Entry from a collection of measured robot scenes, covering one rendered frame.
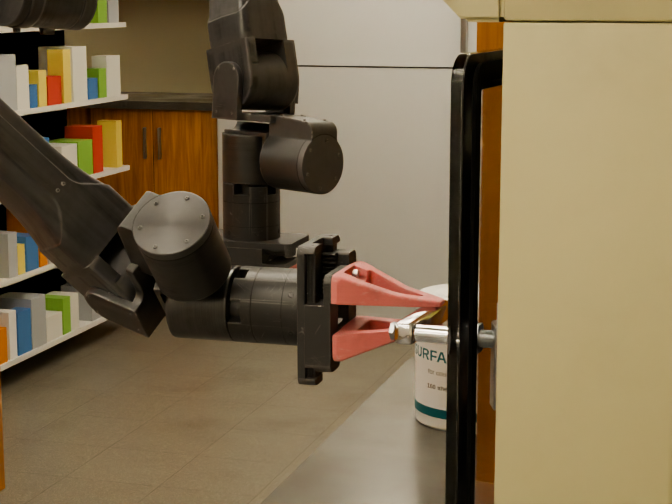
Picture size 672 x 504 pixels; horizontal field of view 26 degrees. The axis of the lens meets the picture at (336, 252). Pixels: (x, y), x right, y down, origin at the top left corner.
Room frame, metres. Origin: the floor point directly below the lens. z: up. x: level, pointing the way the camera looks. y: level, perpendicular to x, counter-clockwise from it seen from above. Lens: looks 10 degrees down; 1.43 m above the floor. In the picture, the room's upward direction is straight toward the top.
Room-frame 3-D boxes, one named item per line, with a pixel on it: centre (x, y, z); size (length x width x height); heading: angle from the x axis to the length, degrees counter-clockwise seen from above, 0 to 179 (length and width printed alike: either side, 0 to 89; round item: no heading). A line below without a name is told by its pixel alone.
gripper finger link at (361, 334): (1.03, -0.03, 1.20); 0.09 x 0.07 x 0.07; 73
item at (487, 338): (0.95, -0.10, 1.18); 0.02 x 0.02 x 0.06; 69
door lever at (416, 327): (1.00, -0.08, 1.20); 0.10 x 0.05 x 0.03; 159
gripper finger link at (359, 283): (1.03, -0.03, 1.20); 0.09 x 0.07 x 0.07; 73
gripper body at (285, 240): (1.43, 0.08, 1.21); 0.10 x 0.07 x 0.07; 73
